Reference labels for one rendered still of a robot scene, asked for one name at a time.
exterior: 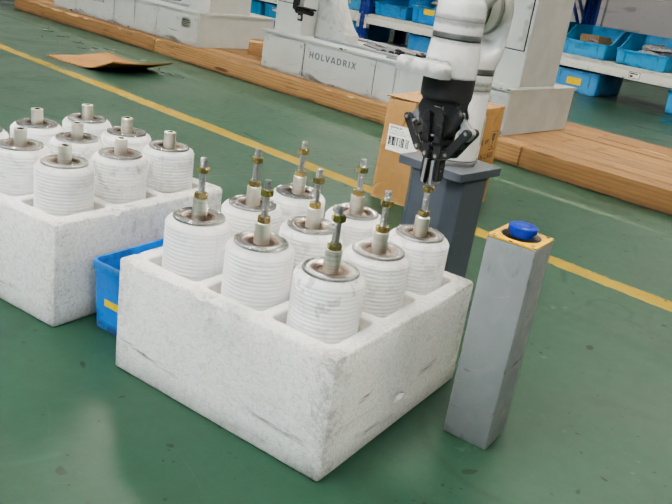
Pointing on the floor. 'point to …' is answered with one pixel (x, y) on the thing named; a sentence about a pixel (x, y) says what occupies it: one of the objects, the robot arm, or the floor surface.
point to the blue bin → (105, 283)
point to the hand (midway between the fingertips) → (432, 170)
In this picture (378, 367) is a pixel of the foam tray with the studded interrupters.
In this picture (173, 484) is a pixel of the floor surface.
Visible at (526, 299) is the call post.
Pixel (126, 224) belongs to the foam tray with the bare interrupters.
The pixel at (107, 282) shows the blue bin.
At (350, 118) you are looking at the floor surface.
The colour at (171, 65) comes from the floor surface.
